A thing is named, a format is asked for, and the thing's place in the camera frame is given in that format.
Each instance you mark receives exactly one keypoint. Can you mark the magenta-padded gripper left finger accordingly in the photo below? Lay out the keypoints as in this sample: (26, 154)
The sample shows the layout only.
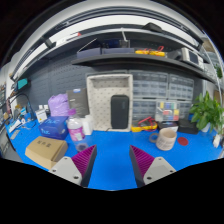
(66, 168)

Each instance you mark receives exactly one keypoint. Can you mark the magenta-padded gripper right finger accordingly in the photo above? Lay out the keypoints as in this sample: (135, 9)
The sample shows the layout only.
(156, 168)

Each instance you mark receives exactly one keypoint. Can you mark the clear bottle with purple label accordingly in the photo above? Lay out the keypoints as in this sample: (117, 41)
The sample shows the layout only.
(76, 131)

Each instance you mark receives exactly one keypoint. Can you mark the brown cardboard box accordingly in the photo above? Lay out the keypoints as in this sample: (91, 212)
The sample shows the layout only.
(45, 151)

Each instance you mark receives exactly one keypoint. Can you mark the beige ceramic mug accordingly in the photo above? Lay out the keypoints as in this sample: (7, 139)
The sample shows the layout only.
(166, 140)

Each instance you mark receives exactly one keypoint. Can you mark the flat round red coaster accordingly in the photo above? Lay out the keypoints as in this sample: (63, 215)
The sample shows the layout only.
(182, 141)

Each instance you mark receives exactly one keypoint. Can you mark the yellow multimeter with red leads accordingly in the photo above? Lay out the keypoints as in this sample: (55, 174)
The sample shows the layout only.
(143, 127)

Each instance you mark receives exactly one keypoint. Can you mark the blue printed carton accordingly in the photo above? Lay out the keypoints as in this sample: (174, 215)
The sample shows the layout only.
(52, 127)

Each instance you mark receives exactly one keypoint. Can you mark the dark flat box with label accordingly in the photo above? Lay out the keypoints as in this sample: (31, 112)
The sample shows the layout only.
(167, 126)

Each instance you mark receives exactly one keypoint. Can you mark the small white plastic bottle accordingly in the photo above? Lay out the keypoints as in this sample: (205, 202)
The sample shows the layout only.
(88, 126)

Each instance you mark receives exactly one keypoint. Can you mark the black box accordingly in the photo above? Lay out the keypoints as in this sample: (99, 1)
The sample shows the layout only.
(187, 127)

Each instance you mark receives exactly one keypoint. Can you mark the clear organizer with coloured parts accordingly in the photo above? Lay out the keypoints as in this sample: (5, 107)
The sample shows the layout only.
(167, 111)

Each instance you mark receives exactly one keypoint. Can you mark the purple plastic bag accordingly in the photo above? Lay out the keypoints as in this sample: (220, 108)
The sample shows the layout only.
(59, 105)

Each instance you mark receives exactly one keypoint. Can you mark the black rectangular speaker case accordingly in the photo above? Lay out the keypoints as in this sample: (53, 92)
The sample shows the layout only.
(119, 111)

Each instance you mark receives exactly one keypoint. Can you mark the dark grey flat package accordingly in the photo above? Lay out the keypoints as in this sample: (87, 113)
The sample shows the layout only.
(78, 101)

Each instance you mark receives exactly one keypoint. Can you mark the white pegboard tray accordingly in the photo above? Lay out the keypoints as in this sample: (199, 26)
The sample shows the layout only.
(100, 106)

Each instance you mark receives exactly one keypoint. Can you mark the green potted plant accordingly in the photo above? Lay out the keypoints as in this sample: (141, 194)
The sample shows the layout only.
(205, 111)

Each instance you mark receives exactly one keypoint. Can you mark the dark grey shelf unit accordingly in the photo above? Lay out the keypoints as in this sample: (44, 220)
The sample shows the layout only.
(133, 60)

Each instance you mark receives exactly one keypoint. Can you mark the white metal rack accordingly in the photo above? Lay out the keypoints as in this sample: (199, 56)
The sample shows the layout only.
(211, 61)

